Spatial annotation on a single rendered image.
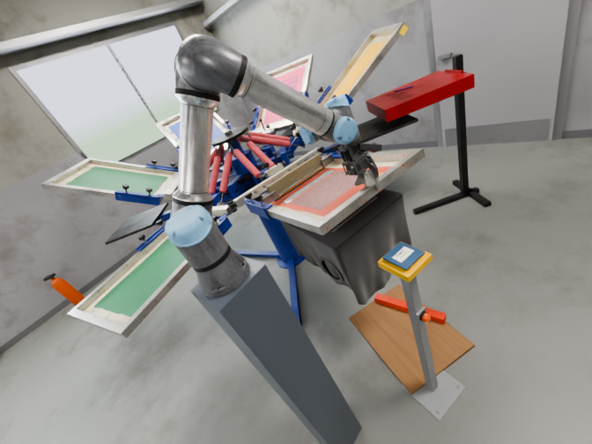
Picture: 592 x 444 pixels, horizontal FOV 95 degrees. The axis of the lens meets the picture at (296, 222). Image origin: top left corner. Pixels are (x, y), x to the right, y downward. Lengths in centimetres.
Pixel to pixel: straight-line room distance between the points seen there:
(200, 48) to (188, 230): 40
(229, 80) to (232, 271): 47
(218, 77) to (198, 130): 18
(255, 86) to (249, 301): 56
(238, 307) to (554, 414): 149
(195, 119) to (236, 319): 55
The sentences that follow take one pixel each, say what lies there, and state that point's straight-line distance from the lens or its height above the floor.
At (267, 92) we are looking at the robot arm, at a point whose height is 161.
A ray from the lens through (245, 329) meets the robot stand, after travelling 85.
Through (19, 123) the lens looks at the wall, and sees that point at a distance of 475.
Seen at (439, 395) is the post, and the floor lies 1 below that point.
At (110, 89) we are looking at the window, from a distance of 494.
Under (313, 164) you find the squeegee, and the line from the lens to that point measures 161.
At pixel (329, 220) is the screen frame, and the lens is 97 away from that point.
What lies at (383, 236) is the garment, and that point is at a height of 82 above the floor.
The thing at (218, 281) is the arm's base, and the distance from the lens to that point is 78.
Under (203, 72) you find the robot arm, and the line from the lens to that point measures 71.
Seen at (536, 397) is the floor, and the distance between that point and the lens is 186.
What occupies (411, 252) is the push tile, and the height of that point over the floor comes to 97.
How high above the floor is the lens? 167
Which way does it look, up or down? 30 degrees down
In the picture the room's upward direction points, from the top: 25 degrees counter-clockwise
